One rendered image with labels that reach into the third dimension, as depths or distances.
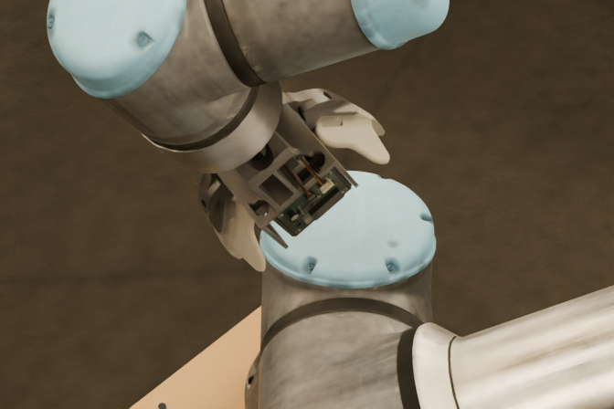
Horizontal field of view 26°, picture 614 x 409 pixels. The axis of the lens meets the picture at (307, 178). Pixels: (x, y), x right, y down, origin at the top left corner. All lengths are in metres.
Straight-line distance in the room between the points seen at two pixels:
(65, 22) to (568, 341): 0.44
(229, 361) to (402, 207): 0.31
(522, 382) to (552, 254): 0.78
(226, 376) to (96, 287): 0.39
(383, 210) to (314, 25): 0.44
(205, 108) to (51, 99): 1.23
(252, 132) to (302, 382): 0.28
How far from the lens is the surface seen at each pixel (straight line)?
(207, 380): 1.36
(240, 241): 1.01
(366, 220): 1.13
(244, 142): 0.84
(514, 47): 2.09
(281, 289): 1.12
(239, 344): 1.39
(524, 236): 1.77
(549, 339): 0.99
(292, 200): 0.91
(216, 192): 0.97
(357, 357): 1.04
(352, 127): 1.01
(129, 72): 0.73
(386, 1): 0.71
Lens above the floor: 1.23
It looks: 42 degrees down
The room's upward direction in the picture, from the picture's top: straight up
